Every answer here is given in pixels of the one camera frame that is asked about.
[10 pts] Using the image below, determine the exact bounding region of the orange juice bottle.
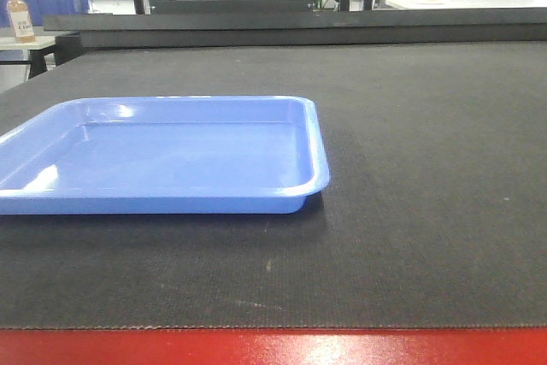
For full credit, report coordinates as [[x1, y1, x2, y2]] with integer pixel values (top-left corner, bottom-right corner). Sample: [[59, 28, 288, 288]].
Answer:
[[6, 0, 36, 43]]

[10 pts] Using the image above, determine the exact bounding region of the black woven table mat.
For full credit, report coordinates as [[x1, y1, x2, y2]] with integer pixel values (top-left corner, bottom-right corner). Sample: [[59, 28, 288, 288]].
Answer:
[[1, 41, 546, 329]]

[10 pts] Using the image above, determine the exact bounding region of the blue plastic tray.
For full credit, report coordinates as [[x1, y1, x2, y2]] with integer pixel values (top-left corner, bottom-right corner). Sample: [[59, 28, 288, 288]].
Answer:
[[1, 96, 330, 215]]

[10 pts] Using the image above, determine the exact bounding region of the white side table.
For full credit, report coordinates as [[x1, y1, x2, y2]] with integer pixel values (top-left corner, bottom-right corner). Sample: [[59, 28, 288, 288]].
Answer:
[[1, 27, 56, 79]]

